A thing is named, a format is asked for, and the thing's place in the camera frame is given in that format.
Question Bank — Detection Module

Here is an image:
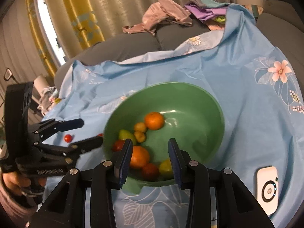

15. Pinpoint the orange mandarin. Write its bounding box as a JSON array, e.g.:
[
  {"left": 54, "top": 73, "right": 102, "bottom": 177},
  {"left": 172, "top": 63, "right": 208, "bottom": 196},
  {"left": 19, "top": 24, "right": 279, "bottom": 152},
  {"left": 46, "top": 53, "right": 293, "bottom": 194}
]
[
  {"left": 144, "top": 112, "right": 165, "bottom": 130},
  {"left": 129, "top": 146, "right": 150, "bottom": 170}
]

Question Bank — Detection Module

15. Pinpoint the grey sofa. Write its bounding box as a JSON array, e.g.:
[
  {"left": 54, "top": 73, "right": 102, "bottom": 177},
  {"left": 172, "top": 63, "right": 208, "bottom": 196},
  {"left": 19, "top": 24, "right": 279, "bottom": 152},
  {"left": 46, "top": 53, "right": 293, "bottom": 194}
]
[{"left": 54, "top": 0, "right": 303, "bottom": 89}]

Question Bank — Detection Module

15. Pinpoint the yellow patterned curtain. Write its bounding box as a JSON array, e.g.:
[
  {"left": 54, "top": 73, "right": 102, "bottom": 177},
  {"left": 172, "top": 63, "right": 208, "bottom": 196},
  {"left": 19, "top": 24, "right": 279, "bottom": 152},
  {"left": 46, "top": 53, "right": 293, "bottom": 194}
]
[{"left": 25, "top": 0, "right": 105, "bottom": 77}]

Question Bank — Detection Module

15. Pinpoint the yellow-green round fruit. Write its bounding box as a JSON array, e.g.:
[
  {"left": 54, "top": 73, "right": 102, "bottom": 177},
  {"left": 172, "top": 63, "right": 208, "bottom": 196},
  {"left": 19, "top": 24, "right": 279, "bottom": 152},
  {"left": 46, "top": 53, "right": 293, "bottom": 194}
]
[{"left": 159, "top": 158, "right": 174, "bottom": 179}]

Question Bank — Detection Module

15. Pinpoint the pink clothing pile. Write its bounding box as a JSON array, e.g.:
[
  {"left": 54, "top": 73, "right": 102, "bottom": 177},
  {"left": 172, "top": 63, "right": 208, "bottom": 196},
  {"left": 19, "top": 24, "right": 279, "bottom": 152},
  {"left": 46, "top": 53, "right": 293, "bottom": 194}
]
[{"left": 123, "top": 0, "right": 193, "bottom": 36}]

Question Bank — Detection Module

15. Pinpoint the blue floral tablecloth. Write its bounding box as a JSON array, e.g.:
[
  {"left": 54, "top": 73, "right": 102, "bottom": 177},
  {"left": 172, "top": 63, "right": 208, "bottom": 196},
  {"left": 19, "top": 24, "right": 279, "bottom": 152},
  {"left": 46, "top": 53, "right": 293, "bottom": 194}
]
[{"left": 46, "top": 4, "right": 303, "bottom": 227}]

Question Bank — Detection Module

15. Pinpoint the small red cherry tomato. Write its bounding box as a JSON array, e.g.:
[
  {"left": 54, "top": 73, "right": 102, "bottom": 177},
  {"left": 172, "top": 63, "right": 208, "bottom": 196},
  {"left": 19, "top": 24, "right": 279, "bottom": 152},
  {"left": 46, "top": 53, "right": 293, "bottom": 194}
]
[{"left": 112, "top": 139, "right": 125, "bottom": 152}]

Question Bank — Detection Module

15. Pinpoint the small tan fruit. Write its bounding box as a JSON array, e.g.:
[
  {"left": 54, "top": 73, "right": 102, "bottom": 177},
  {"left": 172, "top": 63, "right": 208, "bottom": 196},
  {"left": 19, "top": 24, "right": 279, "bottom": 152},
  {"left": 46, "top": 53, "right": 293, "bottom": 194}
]
[
  {"left": 133, "top": 122, "right": 147, "bottom": 133},
  {"left": 134, "top": 131, "right": 146, "bottom": 144}
]

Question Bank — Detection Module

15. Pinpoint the left hand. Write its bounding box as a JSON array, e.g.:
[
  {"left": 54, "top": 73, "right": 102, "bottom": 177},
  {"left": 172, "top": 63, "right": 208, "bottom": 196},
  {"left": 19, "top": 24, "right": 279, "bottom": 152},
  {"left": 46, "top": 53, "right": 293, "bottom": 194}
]
[{"left": 2, "top": 170, "right": 48, "bottom": 196}]

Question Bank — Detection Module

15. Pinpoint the green tomato fruit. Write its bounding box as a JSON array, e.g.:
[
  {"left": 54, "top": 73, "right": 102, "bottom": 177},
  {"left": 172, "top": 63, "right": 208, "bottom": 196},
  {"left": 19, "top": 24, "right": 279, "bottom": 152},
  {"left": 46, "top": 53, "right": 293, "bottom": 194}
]
[{"left": 119, "top": 129, "right": 137, "bottom": 146}]

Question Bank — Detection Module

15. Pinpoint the green plastic bowl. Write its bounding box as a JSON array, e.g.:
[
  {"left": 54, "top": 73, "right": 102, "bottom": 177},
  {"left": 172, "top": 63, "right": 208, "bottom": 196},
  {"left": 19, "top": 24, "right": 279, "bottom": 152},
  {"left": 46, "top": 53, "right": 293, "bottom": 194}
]
[{"left": 103, "top": 82, "right": 225, "bottom": 194}]

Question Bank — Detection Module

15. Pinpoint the clutter pile of clothes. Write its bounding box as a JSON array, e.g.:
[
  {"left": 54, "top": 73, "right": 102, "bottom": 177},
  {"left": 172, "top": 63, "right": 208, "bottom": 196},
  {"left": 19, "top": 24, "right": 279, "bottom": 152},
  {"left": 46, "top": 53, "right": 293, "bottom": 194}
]
[{"left": 38, "top": 86, "right": 61, "bottom": 116}]

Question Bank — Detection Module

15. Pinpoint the purple clothing pile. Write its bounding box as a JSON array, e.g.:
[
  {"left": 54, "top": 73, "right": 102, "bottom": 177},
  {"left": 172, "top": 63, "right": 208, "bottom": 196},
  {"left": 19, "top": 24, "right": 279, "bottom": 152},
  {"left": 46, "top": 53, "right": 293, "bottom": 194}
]
[{"left": 184, "top": 0, "right": 229, "bottom": 30}]

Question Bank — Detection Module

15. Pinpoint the white square device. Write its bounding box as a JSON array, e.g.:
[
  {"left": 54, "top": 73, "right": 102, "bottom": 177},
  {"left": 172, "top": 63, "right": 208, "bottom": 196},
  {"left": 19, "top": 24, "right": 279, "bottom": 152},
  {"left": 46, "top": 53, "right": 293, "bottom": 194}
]
[{"left": 256, "top": 166, "right": 279, "bottom": 216}]

